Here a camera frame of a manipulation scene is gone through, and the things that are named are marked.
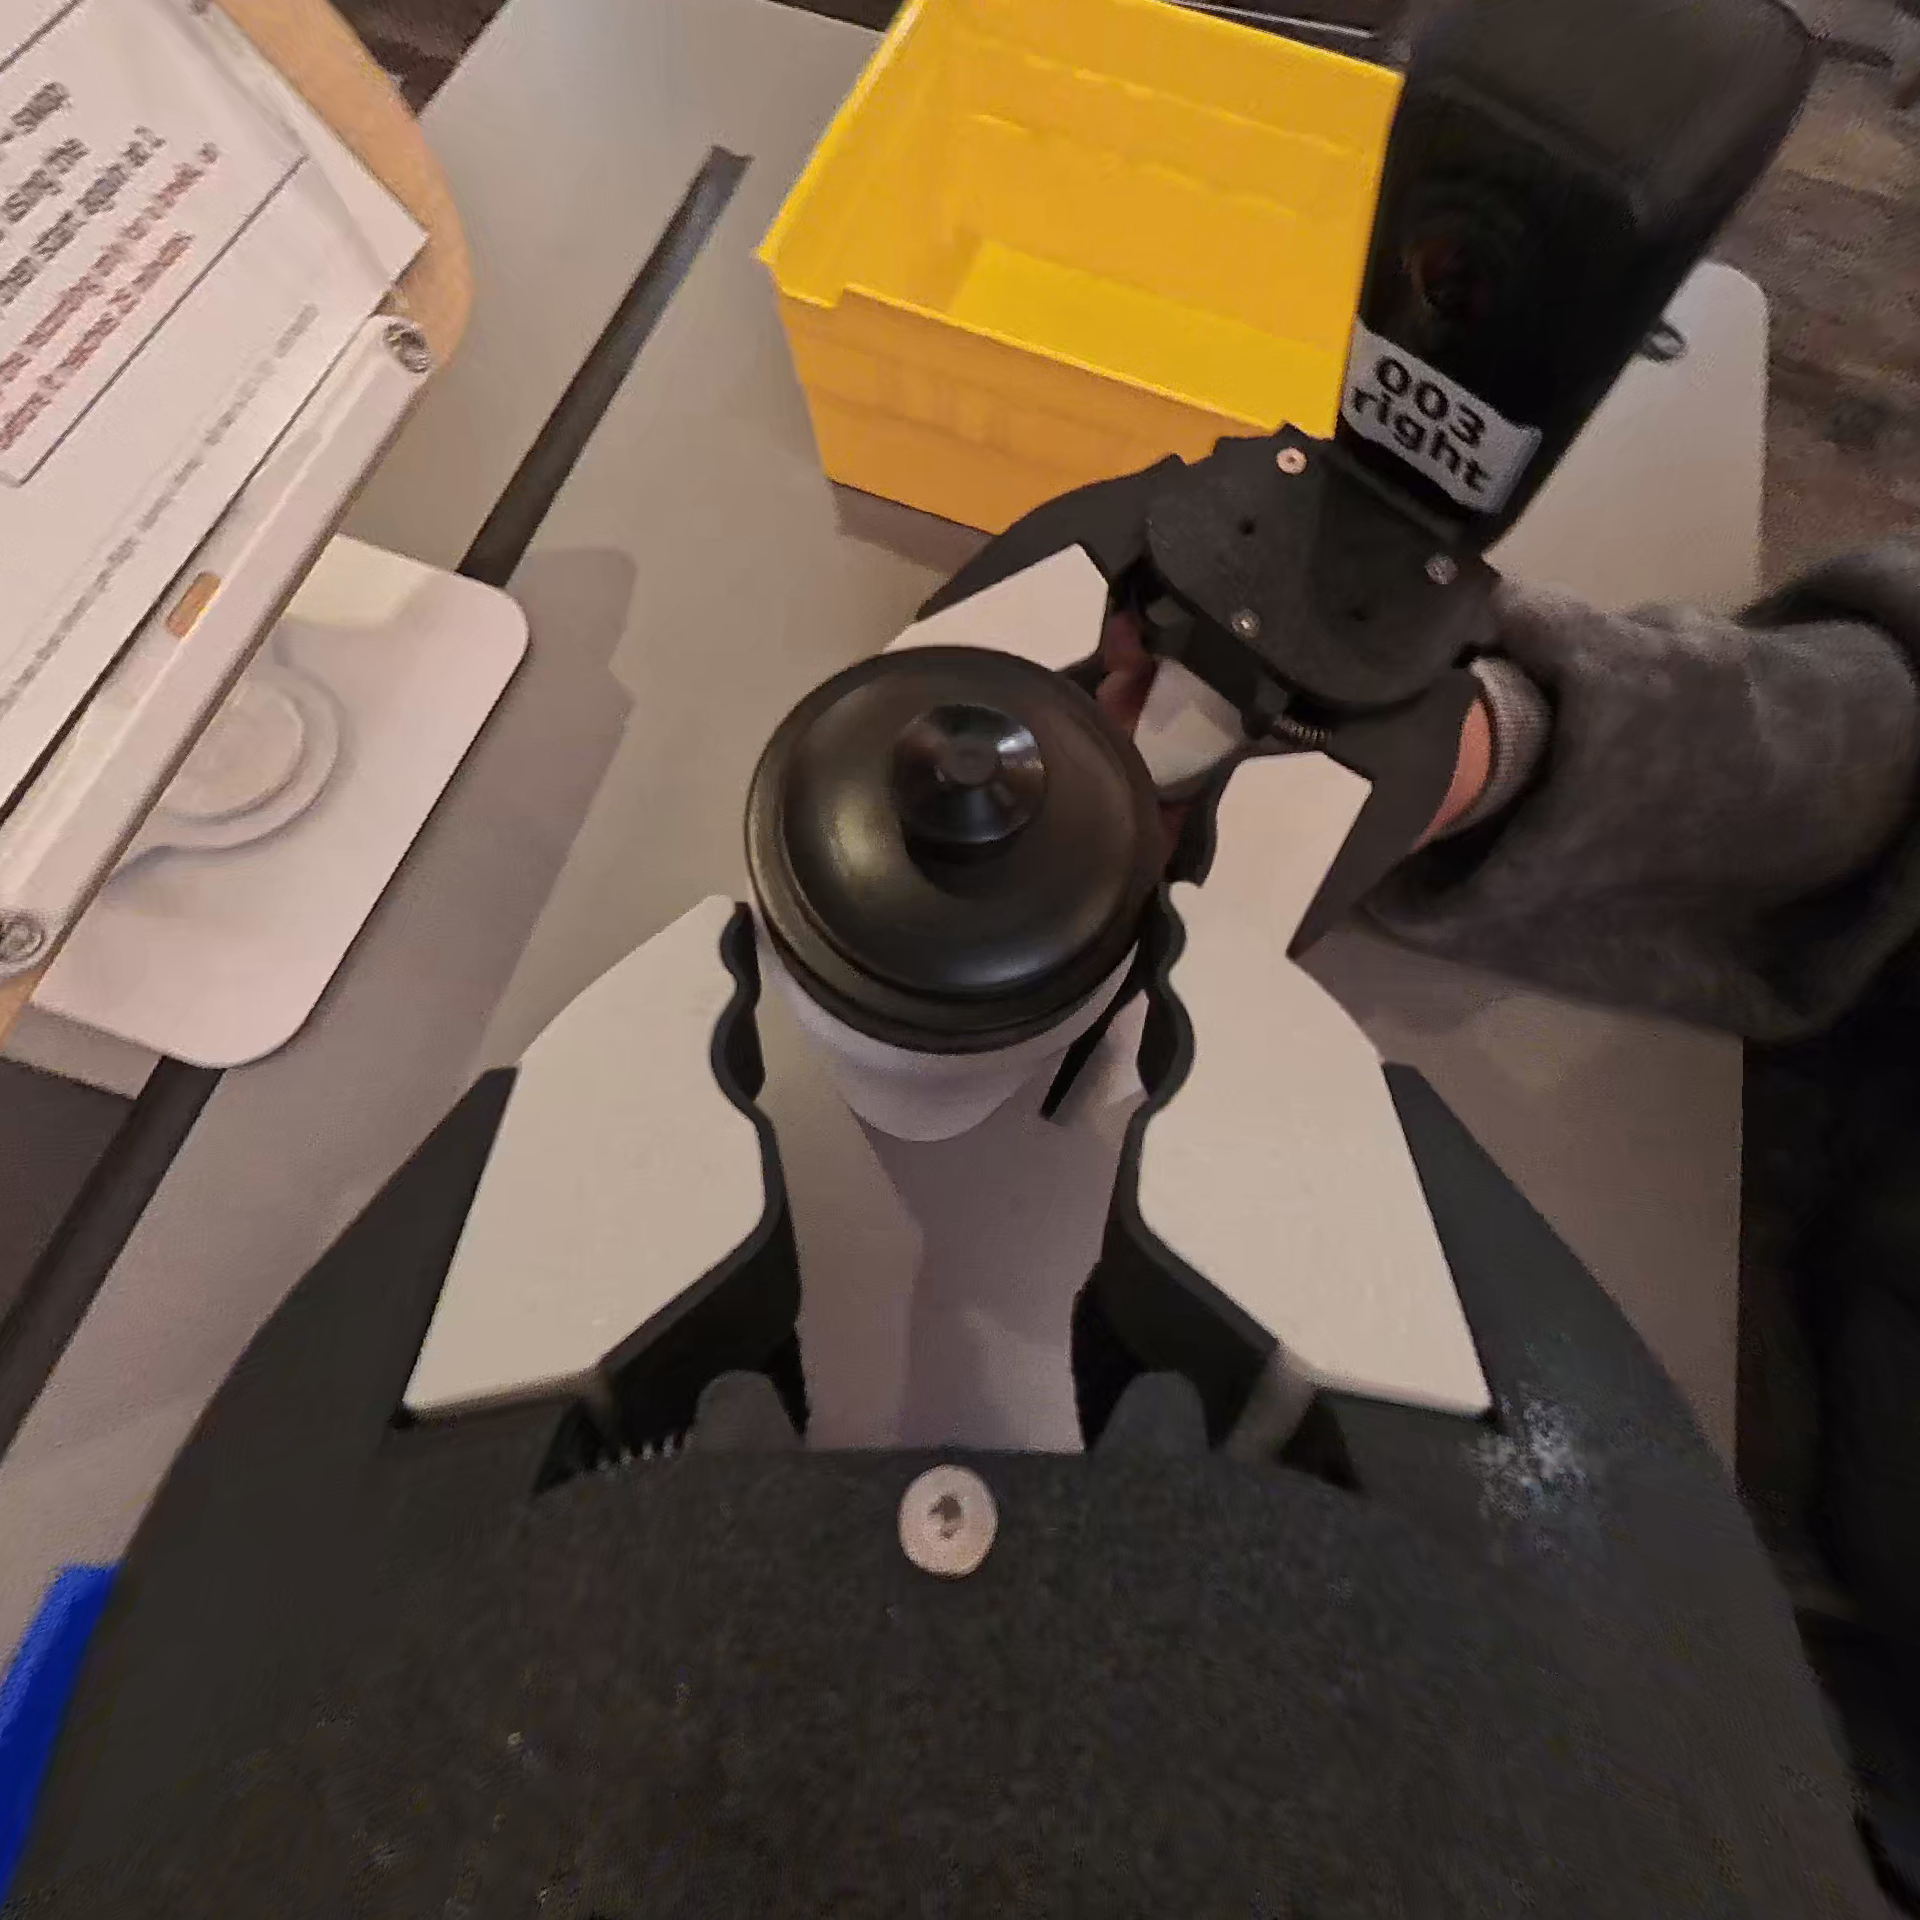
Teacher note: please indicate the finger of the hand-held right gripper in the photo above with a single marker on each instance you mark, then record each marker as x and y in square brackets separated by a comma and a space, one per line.
[1290, 840]
[1004, 600]

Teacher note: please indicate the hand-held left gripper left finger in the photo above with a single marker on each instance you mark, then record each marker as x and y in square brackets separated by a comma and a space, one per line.
[600, 1200]

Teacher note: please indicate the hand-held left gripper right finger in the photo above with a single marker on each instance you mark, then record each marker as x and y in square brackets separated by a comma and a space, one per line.
[1307, 1200]

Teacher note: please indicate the black bottle lid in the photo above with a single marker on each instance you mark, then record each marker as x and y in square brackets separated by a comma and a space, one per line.
[840, 840]

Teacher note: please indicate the white plastic bottle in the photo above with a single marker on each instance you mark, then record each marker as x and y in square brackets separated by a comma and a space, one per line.
[915, 1088]

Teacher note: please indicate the yellow plastic bin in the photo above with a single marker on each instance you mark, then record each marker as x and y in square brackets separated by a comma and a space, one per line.
[1050, 182]

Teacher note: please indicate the blue plastic bin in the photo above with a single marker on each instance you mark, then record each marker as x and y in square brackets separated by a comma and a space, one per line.
[44, 1664]

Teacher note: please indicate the person's right hand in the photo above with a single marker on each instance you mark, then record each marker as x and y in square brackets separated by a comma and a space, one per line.
[1464, 765]

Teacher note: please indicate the round metal desk fitting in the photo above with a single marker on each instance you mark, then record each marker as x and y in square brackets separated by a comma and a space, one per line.
[1662, 342]

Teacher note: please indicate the person's dark clothing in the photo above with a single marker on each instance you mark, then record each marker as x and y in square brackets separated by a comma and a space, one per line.
[1845, 1349]

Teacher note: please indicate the wooden instruction board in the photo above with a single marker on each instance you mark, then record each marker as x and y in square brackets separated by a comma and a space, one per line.
[435, 225]

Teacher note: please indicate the printed instruction sheet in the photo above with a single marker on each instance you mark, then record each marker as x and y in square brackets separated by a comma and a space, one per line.
[149, 375]

